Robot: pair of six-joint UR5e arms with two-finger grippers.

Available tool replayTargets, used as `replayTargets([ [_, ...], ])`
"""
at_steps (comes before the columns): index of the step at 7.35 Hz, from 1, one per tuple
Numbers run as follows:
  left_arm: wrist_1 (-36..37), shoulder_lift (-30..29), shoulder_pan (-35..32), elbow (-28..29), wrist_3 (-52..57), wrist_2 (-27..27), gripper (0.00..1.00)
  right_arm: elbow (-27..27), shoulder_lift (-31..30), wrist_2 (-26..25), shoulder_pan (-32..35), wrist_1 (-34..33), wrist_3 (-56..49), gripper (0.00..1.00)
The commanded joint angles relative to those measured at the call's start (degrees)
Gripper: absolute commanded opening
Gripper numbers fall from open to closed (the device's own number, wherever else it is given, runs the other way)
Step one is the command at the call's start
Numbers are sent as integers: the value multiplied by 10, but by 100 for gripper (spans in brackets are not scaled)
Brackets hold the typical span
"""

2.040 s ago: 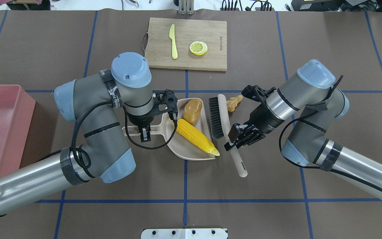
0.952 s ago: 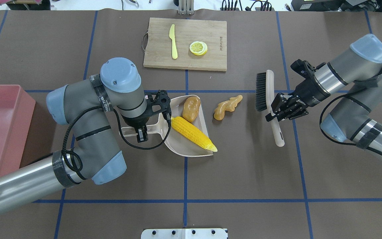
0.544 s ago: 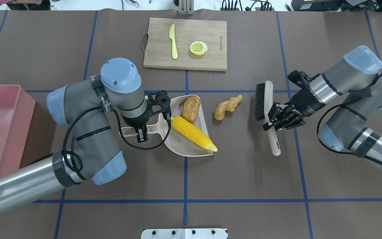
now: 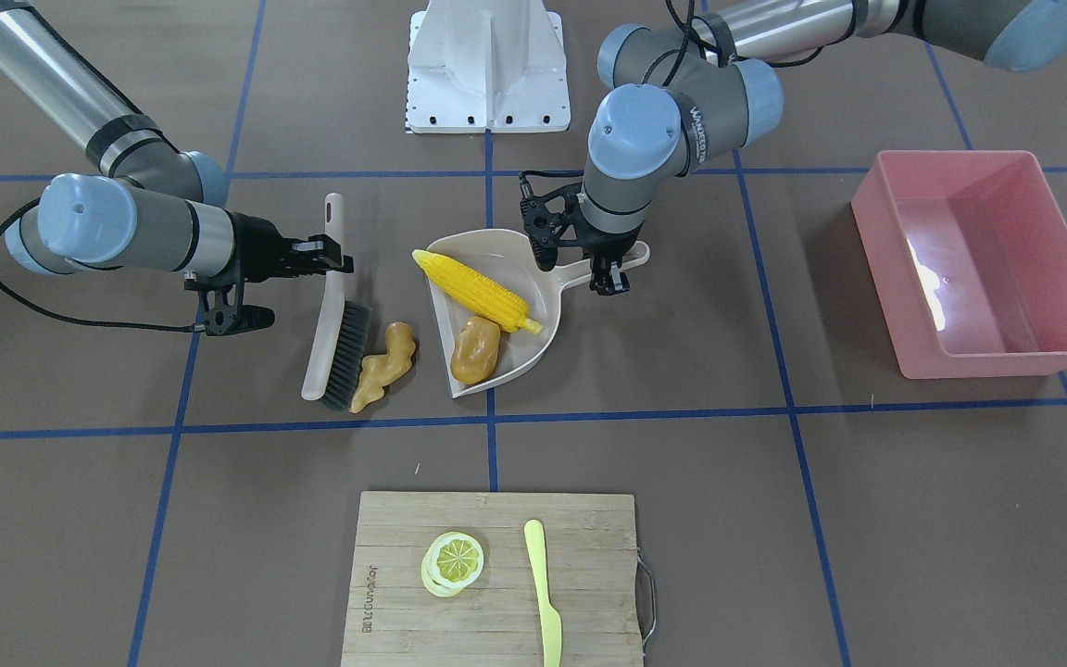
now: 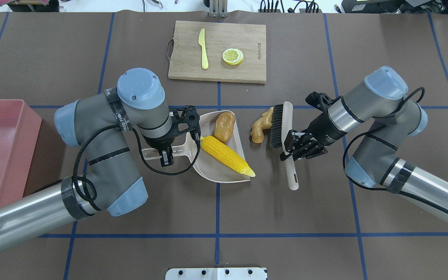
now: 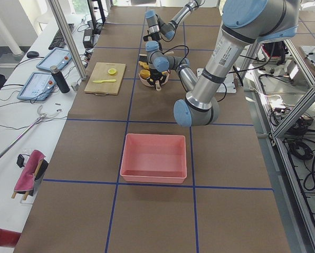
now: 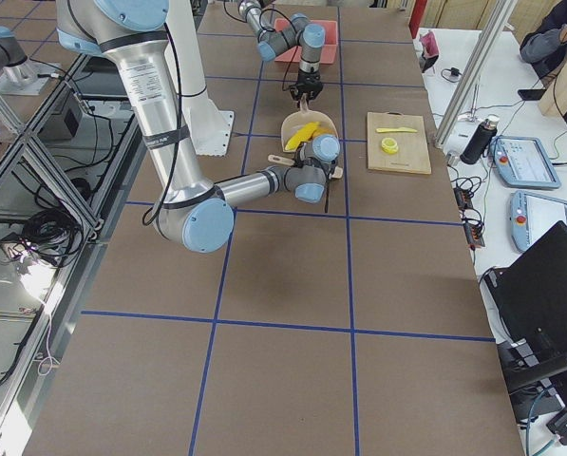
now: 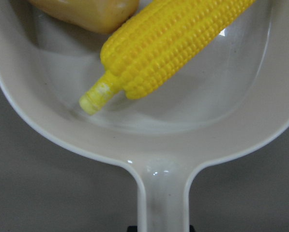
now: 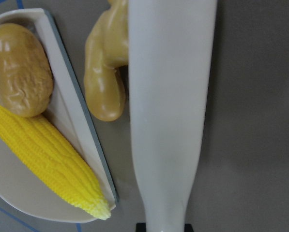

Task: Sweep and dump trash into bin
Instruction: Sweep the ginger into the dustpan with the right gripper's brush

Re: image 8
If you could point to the beige plastic dustpan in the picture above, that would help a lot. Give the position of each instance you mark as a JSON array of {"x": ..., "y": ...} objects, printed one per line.
[{"x": 227, "y": 102}]

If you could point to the round fried nugget toy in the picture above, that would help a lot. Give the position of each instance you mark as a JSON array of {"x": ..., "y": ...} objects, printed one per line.
[{"x": 100, "y": 16}]

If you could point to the yellow toy corn cob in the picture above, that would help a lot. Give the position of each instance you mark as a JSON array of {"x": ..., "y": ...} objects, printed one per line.
[{"x": 153, "y": 45}]

